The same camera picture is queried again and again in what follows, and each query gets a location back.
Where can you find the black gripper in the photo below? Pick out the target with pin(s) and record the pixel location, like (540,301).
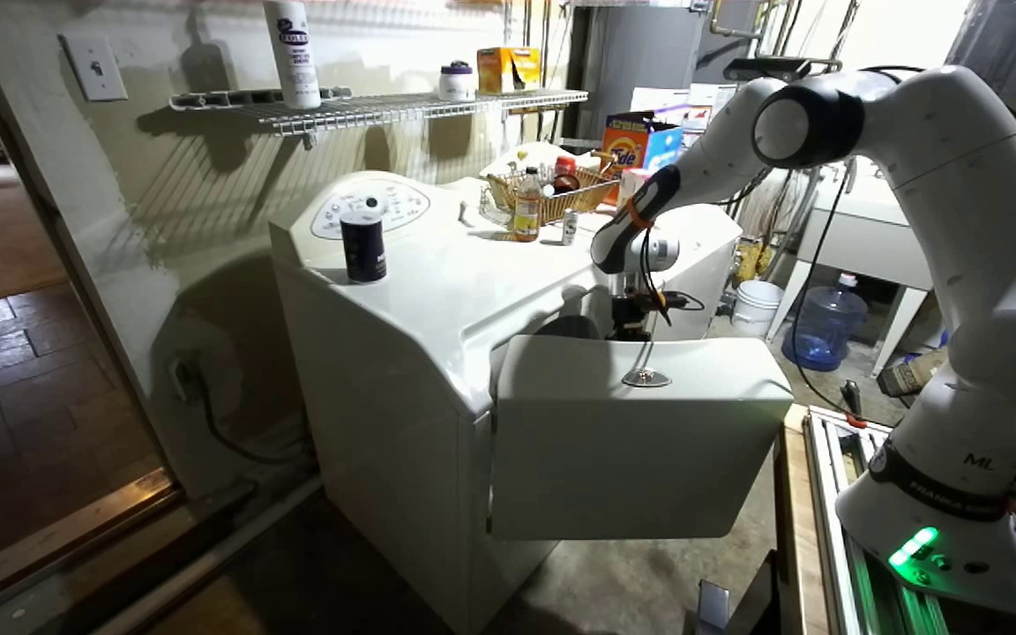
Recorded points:
(642,311)

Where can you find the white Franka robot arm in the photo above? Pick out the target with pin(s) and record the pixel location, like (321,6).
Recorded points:
(977,233)

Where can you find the white cylindrical can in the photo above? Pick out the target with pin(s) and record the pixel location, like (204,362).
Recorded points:
(570,228)

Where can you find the white plastic bucket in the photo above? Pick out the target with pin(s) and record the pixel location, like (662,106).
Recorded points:
(756,308)

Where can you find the pink white carton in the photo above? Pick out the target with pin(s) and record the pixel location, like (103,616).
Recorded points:
(632,185)

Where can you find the brown wicker basket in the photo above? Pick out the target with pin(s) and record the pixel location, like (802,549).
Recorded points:
(585,194)

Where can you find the amber liquid bottle black cap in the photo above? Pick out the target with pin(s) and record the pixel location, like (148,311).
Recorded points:
(524,213)

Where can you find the red capped bottle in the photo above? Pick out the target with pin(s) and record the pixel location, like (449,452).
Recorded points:
(566,177)

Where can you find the orange detergent box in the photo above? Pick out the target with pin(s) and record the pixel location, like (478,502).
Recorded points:
(625,147)

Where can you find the blue water jug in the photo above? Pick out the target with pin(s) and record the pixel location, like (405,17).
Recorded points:
(822,331)

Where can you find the white side table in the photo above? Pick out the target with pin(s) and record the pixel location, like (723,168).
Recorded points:
(862,233)

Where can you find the grey metal cabinet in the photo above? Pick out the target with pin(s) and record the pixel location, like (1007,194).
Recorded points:
(649,48)

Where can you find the wooden platform board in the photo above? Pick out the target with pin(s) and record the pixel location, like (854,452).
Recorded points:
(802,532)

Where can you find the yellow cardboard box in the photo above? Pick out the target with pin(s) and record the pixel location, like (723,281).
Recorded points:
(510,71)

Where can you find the dark blue round canister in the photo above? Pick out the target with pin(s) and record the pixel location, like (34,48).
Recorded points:
(363,240)

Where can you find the white jar dark lid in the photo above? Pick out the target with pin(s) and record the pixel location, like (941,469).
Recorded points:
(457,84)

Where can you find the tall white bottle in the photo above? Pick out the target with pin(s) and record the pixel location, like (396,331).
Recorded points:
(295,55)

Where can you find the aluminium rail frame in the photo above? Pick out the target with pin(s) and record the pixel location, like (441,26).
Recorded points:
(845,469)

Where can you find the black camera tripod arm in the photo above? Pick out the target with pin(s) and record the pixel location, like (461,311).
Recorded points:
(777,70)

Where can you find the white wall switch plate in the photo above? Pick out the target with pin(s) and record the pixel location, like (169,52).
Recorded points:
(92,70)

